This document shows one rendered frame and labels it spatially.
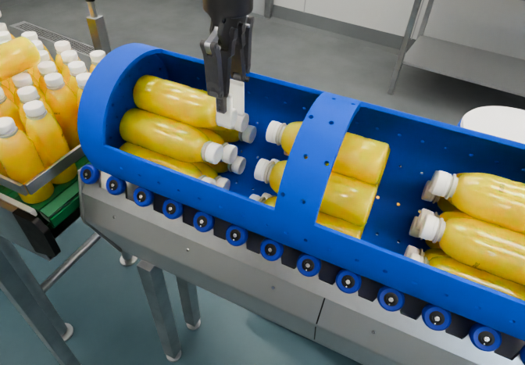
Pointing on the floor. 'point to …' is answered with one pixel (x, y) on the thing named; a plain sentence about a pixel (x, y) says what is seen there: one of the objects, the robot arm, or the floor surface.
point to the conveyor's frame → (24, 221)
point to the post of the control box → (33, 313)
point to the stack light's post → (98, 33)
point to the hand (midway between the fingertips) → (230, 104)
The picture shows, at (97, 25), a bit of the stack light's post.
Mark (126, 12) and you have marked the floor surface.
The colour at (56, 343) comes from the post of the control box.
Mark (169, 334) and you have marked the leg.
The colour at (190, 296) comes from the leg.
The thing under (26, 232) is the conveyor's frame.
